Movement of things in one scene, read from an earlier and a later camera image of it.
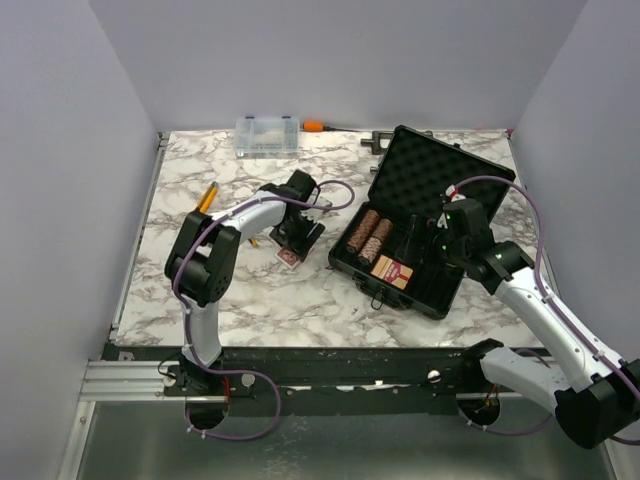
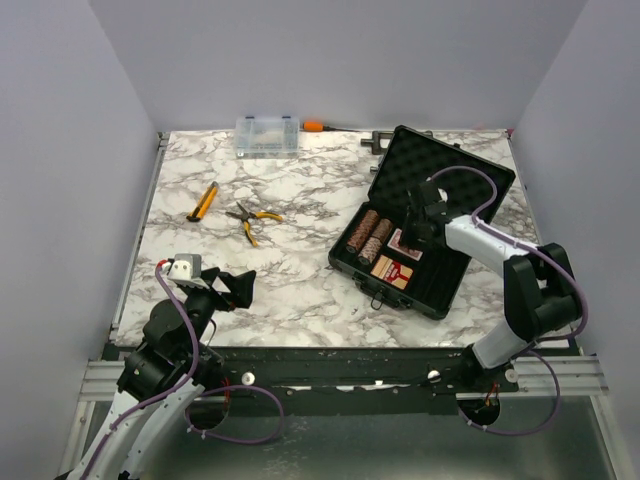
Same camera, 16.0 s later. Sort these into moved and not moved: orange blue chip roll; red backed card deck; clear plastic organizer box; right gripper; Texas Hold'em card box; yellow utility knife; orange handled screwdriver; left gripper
Moved: right gripper; red backed card deck; left gripper
Not moved: orange handled screwdriver; clear plastic organizer box; orange blue chip roll; Texas Hold'em card box; yellow utility knife
